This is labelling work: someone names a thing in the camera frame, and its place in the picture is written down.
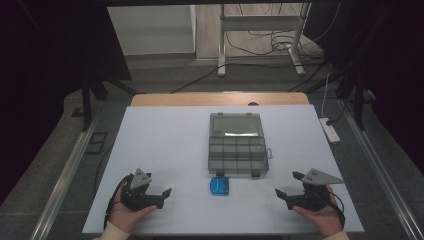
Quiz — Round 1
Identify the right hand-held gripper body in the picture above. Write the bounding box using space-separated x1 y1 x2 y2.
285 168 345 212

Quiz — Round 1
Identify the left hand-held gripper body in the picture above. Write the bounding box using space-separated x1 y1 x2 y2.
120 167 165 212

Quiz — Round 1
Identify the person's right hand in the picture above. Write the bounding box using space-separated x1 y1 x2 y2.
292 184 344 238

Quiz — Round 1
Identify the person's left hand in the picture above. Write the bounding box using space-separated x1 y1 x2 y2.
108 182 158 234

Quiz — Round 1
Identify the white table cover board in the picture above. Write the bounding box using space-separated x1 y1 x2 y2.
82 104 365 235

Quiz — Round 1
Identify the small blue plastic case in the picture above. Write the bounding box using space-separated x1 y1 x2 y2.
209 176 231 196

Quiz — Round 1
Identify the white power strip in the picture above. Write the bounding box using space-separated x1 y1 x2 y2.
318 117 342 145

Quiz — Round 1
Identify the black floor plate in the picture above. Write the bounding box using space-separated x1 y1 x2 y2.
84 131 109 155

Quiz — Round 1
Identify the grey translucent compartment box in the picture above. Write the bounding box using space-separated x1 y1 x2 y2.
208 112 274 178

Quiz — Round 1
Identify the black curtain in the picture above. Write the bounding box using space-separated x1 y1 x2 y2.
0 0 133 206
304 0 424 174

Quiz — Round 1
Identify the white cabinet panel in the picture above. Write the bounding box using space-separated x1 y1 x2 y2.
107 4 198 57

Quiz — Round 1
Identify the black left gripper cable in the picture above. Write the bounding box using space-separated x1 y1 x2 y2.
103 173 132 230

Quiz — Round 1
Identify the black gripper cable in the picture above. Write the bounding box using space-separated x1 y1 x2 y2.
103 173 132 230
329 190 347 230

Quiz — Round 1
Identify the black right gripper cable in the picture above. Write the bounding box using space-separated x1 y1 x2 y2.
329 190 347 230

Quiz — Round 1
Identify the black plug with cable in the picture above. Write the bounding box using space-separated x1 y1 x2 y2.
325 99 349 127

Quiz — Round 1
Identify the aluminium floor rail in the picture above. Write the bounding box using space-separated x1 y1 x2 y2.
338 98 424 240
29 116 101 240

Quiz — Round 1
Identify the thin white cable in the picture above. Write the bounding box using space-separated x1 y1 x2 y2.
320 71 332 119

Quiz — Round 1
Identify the long black floor cable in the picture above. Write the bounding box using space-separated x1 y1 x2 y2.
169 61 331 95

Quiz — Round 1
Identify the tangle of black floor cables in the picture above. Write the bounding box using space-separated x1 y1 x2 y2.
224 2 343 64

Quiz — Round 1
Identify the white metal stand frame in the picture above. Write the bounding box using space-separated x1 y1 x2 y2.
217 2 312 78

